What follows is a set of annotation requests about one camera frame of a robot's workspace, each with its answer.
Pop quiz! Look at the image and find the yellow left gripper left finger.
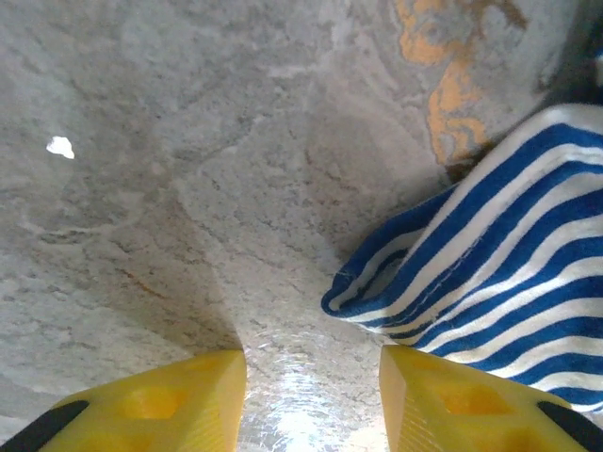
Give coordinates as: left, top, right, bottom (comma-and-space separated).
0, 348, 248, 452

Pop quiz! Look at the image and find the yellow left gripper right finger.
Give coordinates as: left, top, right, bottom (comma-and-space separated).
379, 344, 603, 452

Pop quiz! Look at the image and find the blue white striped tank top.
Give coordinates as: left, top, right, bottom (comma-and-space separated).
320, 101, 603, 415

